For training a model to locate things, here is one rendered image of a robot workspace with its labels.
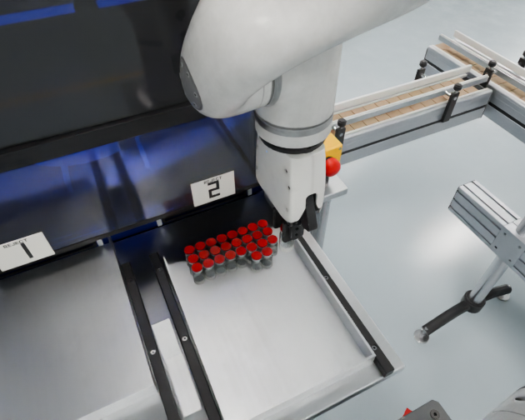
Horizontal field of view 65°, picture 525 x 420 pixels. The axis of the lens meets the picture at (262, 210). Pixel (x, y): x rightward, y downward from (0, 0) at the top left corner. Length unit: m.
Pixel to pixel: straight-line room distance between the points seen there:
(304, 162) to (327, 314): 0.41
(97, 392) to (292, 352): 0.32
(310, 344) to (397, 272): 1.27
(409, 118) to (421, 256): 1.02
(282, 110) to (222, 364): 0.48
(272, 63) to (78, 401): 0.63
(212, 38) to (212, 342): 0.57
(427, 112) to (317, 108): 0.82
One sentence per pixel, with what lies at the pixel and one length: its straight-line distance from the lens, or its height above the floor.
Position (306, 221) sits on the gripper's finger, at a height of 1.20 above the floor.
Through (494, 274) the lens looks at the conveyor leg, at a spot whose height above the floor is 0.34.
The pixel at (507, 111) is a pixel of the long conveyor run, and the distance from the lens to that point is 1.39.
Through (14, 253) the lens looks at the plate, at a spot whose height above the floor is 1.02.
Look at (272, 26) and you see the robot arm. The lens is 0.28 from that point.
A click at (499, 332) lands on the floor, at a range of 2.00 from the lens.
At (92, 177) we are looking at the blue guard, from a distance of 0.71.
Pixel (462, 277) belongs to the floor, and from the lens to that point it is 2.08.
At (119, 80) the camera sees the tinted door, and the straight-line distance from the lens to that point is 0.63.
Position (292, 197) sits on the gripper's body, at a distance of 0.47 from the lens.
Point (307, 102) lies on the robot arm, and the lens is 0.41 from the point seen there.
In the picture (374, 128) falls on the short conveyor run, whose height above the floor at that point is 0.93.
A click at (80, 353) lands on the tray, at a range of 0.82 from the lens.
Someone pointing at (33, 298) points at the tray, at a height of 0.88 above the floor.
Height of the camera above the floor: 1.58
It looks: 48 degrees down
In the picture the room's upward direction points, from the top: straight up
